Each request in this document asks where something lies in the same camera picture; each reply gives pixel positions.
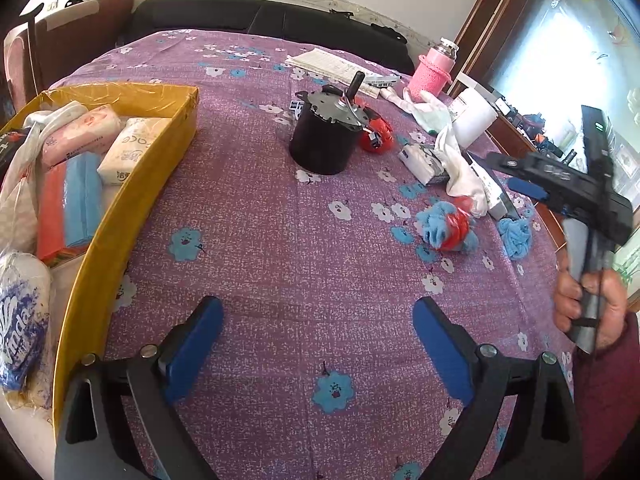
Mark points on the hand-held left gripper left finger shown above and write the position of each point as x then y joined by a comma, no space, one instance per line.
195,345

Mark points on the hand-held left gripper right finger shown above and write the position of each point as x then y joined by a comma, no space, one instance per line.
442,350

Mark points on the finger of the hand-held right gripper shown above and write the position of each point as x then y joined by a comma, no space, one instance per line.
510,163
529,190

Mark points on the yellow cardboard box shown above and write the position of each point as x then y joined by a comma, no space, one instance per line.
110,240

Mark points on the bagged blue white tissue packs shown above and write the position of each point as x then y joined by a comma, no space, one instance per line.
22,320

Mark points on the orange and blue bagged sponges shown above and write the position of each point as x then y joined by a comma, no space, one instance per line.
70,205

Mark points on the white checkered tissue packet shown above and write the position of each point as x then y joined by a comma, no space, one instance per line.
17,215

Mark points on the pink tissue packet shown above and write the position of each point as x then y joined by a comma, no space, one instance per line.
82,132

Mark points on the white plastic bag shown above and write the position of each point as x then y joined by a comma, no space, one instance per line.
30,135

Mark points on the person's right forearm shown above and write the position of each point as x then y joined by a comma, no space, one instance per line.
610,410

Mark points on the person's right hand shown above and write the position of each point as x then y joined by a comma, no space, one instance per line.
567,295

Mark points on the white floral tissue packet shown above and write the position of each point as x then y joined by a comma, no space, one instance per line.
492,195

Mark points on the blue knitted cloth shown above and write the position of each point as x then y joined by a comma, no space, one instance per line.
515,237

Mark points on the white towel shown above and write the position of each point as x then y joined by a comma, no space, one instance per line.
460,170

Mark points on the red plastic bag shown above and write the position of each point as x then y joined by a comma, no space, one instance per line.
377,135
457,225

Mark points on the small blue white tissue packet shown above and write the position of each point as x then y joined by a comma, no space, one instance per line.
422,162

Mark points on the pink bottle with knitted sleeve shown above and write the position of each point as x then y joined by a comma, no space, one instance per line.
432,70

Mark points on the crumpled white plastic film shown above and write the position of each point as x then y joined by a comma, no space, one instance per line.
397,100

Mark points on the white printed tube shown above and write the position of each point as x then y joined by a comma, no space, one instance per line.
381,79

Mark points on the purple floral tablecloth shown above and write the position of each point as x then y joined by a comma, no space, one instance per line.
310,240

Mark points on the black electric motor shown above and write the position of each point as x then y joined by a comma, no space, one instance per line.
322,135

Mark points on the white paper sheets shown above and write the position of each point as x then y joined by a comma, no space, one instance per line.
330,67

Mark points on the black red packet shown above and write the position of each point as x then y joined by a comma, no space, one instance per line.
12,152

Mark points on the black sofa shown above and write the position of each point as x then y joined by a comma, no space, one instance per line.
250,17

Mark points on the dark red wooden chair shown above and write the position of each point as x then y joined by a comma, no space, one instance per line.
75,35

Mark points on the wooden window frame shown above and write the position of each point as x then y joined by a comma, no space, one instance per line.
485,25

